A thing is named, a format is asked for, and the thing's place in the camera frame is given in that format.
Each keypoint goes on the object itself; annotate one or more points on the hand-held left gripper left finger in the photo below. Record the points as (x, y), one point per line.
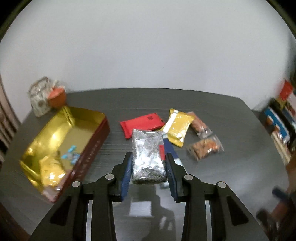
(126, 176)

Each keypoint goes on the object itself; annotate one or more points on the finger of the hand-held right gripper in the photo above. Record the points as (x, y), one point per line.
(267, 219)
(278, 192)

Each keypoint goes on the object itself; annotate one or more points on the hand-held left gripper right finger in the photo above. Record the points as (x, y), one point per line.
(172, 176)

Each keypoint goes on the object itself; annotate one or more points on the silver tea packet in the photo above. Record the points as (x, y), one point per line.
(148, 157)

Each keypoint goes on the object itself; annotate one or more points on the blue and light-blue snack packet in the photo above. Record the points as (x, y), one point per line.
(169, 144)

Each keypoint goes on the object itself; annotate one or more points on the clear packet of mixed nuts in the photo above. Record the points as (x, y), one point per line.
(204, 147)

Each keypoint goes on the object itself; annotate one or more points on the large yellow snack packet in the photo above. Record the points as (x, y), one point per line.
(179, 126)

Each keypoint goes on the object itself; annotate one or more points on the clear packet of orange snacks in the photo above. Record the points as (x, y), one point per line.
(197, 124)

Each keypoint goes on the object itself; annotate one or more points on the blue candy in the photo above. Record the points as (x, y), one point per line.
(71, 156)

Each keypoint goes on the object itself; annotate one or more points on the gold and red tin box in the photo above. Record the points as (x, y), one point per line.
(69, 129)

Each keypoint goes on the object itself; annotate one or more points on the small yellow snack packet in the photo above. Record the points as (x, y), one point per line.
(52, 173)

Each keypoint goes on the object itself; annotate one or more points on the pink patterned snack packet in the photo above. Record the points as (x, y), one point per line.
(50, 191)

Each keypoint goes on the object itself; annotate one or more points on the red snack packet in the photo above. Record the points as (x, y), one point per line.
(141, 122)

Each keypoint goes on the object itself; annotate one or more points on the blue printed box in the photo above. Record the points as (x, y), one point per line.
(277, 122)

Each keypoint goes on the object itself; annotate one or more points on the red gift bag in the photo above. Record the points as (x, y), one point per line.
(285, 90)

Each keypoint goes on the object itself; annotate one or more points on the orange lidded tea cup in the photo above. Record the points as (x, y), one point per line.
(56, 98)

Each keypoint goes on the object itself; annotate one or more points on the floral ceramic teapot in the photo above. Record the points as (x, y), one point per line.
(38, 103)

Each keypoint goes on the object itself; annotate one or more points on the striped floral curtain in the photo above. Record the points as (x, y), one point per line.
(5, 125)

